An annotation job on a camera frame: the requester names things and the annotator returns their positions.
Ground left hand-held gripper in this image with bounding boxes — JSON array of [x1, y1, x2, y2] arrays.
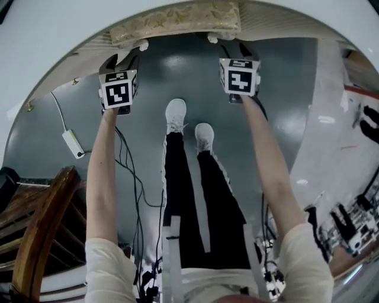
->
[[98, 53, 141, 116]]

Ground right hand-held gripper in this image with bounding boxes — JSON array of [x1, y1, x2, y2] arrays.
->
[[219, 42, 263, 104]]

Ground person's left forearm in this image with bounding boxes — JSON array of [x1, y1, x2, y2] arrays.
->
[[85, 108, 120, 247]]

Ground person's right forearm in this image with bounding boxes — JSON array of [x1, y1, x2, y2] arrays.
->
[[240, 96, 308, 235]]

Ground person's left white shoe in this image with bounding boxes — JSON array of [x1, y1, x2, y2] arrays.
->
[[164, 98, 188, 136]]

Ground person's white shoe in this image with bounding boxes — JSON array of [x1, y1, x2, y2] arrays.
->
[[194, 122, 216, 155], [164, 98, 188, 136]]

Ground person's right white shoe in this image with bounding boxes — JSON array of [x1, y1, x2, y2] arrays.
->
[[194, 122, 216, 155]]

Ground white power strip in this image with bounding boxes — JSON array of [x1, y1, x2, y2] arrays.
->
[[61, 128, 85, 160]]

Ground person's black striped trousers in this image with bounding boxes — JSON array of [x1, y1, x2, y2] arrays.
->
[[162, 131, 253, 270]]

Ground black cloth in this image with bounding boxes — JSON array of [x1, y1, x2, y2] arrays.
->
[[0, 166, 22, 214]]

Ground dark wooden chair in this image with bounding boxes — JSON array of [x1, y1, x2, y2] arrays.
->
[[0, 165, 90, 303]]

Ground person's white shirt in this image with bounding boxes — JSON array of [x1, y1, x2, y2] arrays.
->
[[83, 221, 336, 303]]

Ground white power cable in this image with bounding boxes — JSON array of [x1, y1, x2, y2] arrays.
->
[[50, 91, 69, 133]]

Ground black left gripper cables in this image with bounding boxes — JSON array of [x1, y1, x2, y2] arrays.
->
[[114, 126, 166, 299]]

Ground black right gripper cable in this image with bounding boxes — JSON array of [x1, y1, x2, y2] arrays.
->
[[259, 192, 280, 248]]

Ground white harness strap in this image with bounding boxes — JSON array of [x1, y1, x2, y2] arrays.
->
[[242, 224, 270, 300], [162, 215, 185, 303]]

